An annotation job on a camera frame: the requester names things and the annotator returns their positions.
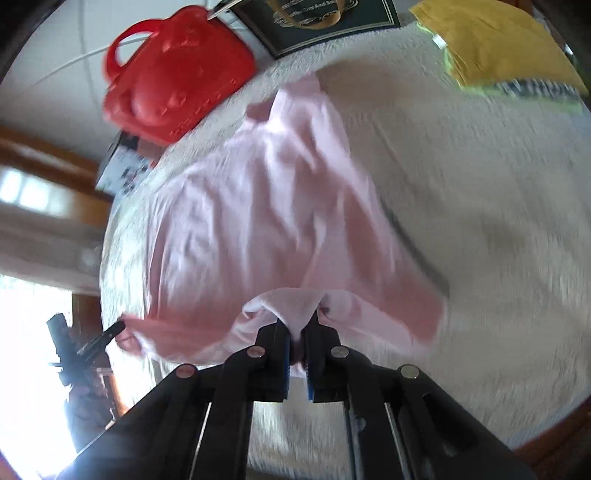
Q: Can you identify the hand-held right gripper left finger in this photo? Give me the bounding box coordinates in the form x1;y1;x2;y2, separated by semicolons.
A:
55;320;291;480

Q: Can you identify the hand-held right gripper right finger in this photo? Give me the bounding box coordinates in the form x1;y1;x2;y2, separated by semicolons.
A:
302;311;539;480

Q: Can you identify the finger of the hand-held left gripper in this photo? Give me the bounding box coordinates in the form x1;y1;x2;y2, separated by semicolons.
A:
76;320;127;359

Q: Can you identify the pink shirt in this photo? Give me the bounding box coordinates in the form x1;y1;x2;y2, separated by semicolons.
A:
115;76;452;378

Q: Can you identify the printed cardboard box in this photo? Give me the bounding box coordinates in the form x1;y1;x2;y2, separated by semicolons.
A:
95;130;158;198

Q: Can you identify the wooden chair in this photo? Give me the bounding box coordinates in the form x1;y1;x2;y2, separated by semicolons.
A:
0;126;115;228

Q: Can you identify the white lace tablecloth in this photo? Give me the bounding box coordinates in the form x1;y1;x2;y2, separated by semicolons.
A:
98;21;591;474

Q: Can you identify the red bear-face carry case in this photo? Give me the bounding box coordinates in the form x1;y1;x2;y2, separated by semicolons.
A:
102;6;256;145

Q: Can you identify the black gift bag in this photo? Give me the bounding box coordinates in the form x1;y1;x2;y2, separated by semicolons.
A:
230;0;402;61

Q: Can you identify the striped folded cloth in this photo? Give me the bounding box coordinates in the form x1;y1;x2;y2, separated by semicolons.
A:
491;78;581;100

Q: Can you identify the folded yellow cloth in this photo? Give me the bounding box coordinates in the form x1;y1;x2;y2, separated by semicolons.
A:
410;0;588;92

